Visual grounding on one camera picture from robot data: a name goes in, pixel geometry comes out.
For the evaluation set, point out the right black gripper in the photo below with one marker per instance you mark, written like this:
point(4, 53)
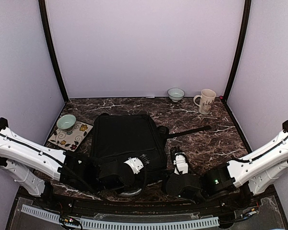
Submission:
point(167, 177)

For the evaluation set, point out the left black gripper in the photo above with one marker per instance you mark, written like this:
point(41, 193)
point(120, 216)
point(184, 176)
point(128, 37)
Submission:
point(121, 191)

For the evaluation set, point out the black student bag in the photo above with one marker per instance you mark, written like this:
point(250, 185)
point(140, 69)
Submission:
point(125, 135)

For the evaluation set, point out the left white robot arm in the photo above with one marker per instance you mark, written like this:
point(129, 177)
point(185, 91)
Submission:
point(19, 155)

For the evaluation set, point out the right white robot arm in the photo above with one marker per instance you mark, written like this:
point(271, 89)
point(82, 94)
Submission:
point(252, 173)

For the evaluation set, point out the floral placemat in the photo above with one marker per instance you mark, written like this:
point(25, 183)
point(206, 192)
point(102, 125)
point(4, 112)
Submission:
point(71, 139)

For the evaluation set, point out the green bowl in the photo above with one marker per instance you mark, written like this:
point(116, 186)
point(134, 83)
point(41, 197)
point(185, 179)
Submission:
point(66, 122)

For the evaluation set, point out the cream mug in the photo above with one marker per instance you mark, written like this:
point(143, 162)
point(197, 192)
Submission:
point(204, 101)

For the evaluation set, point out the small white bowl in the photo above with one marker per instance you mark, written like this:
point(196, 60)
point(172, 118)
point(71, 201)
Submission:
point(176, 94)

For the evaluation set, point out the white cable duct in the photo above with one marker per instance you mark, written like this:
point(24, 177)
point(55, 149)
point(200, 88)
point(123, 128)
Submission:
point(93, 224)

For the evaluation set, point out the black front table rail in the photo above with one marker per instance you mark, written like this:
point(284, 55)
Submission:
point(152, 202)

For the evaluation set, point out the right black frame post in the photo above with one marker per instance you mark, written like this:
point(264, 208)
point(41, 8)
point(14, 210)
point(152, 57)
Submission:
point(239, 48)

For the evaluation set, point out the black frame post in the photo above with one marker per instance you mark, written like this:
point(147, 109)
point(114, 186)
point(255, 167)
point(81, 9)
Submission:
point(51, 49)
point(239, 48)

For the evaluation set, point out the left black frame post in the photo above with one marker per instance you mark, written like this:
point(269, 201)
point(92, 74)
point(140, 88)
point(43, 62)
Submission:
point(51, 49)

